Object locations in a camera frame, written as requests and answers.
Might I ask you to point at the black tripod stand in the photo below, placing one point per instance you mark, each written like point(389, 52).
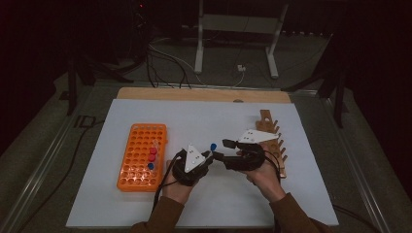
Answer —
point(339, 97)
point(72, 87)

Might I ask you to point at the aluminium frame rail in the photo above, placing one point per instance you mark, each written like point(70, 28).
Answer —
point(42, 168)
point(356, 161)

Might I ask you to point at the wooden test tube rack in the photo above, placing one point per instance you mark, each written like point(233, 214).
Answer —
point(266, 121)

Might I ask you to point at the dark equipment tower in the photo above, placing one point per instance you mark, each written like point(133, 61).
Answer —
point(141, 29)

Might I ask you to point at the person's left hand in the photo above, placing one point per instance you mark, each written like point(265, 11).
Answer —
point(176, 194)

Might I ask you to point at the blue capped test tube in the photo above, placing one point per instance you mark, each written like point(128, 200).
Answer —
point(213, 147)
point(150, 166)

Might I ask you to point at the small white plug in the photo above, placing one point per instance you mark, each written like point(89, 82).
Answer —
point(241, 68)

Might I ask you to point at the white table mat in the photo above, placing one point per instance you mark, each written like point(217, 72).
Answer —
point(210, 116)

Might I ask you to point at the clear test tube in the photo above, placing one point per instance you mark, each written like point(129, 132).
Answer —
point(156, 143)

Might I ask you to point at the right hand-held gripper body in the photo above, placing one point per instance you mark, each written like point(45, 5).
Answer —
point(246, 160)

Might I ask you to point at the orange plastic test tube rack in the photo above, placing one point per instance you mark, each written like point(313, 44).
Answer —
point(139, 161)

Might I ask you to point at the red capped test tube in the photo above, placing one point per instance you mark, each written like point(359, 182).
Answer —
point(153, 150)
point(151, 157)

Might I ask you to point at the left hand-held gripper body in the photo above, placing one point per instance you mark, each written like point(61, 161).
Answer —
point(193, 159)

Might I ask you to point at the person's right hand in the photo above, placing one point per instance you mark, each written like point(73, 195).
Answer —
point(265, 181)

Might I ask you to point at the white metal stand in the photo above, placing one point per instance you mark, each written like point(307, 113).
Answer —
point(199, 48)

